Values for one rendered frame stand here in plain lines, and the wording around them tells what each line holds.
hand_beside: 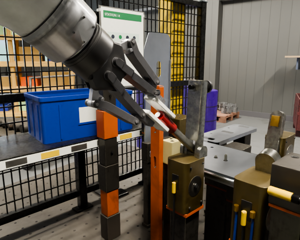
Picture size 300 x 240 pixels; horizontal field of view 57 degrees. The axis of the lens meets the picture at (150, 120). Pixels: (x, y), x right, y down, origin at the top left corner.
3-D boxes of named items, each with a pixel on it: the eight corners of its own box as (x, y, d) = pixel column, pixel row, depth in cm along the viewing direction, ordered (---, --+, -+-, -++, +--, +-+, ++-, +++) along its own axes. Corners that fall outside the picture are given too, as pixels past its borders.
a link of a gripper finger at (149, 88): (99, 64, 44) (103, 56, 44) (144, 95, 52) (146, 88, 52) (114, 65, 41) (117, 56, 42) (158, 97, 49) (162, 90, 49)
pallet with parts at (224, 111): (240, 117, 621) (241, 103, 614) (225, 123, 560) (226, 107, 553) (195, 111, 688) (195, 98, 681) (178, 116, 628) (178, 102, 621)
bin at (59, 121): (134, 128, 94) (134, 90, 92) (43, 145, 76) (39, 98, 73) (109, 120, 107) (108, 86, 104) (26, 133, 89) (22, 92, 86)
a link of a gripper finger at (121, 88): (111, 68, 41) (106, 75, 41) (149, 115, 48) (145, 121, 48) (97, 68, 44) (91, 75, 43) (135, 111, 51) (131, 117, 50)
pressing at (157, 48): (169, 136, 96) (171, 34, 89) (145, 143, 88) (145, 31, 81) (168, 135, 96) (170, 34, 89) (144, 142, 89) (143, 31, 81)
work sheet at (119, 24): (145, 85, 123) (144, 12, 116) (102, 89, 107) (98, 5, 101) (142, 85, 124) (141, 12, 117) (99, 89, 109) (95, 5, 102)
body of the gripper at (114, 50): (74, 65, 35) (121, 104, 41) (107, 14, 37) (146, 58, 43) (48, 64, 40) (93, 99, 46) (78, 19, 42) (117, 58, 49)
